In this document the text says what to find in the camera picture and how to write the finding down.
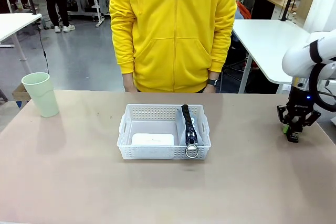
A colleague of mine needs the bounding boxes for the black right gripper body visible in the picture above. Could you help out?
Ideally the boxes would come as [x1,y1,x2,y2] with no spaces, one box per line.
[287,87,313,127]

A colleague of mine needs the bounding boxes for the grey pencil case black zipper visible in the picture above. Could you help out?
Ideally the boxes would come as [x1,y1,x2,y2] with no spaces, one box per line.
[178,104,204,159]

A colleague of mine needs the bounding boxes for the white rectangular box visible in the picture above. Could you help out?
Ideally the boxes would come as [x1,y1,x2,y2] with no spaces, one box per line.
[131,133,176,146]

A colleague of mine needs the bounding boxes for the pale green plastic cup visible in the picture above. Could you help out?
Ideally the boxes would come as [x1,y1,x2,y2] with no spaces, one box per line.
[21,72,60,118]

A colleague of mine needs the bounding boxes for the white perforated plastic basket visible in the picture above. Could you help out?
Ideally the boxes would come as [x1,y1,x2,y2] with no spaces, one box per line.
[117,103,212,161]

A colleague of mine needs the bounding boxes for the person's left hand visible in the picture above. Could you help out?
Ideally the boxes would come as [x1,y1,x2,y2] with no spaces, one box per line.
[203,84,219,94]

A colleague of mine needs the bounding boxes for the person's right hand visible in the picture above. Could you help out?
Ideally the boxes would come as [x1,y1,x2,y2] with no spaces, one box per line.
[122,72,139,93]

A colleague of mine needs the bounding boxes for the wooden top desk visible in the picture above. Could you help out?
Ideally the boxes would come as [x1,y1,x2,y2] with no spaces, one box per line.
[266,0,305,22]

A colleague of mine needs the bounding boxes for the person in yellow hoodie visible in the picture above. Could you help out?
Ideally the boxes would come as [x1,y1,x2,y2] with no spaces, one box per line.
[109,0,238,93]

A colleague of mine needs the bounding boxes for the brown cardboard box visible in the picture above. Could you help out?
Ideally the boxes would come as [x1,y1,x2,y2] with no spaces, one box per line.
[12,83,33,102]

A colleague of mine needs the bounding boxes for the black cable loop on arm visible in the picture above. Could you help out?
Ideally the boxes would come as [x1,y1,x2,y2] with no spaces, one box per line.
[309,62,336,112]

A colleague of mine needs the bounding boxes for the black floor cable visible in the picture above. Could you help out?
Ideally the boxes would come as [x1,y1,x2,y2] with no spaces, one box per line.
[38,23,51,74]

